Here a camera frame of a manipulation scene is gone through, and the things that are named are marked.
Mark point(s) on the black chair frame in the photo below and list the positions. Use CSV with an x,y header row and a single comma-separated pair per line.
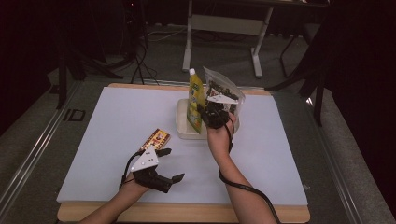
x,y
317,93

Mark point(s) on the small yellow red box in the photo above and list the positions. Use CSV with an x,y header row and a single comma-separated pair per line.
x,y
157,138

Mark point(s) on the person's right hand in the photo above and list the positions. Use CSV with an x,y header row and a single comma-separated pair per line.
x,y
220,140

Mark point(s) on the black stand with legs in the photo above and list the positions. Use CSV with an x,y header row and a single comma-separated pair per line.
x,y
62,77

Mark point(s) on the white metal desk frame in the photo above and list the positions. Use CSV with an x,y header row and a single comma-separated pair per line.
x,y
224,25

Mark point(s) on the white table mat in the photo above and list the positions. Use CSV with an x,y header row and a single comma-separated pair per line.
x,y
118,124

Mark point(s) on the metal floor rail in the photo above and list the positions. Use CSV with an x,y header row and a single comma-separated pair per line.
x,y
336,161
34,152

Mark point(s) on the clear bag of dried seaweed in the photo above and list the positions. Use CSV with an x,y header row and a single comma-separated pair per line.
x,y
224,86

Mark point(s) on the yellow green spout pouch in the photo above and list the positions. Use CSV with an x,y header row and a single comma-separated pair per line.
x,y
195,93

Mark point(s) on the white plastic divided container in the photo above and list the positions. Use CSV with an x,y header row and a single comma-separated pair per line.
x,y
182,124

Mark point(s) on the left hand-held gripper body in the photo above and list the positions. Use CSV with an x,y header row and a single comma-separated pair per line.
x,y
145,161

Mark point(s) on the person's left hand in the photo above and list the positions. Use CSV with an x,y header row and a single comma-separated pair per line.
x,y
134,190

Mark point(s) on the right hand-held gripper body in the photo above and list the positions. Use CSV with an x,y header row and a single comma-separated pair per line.
x,y
215,116

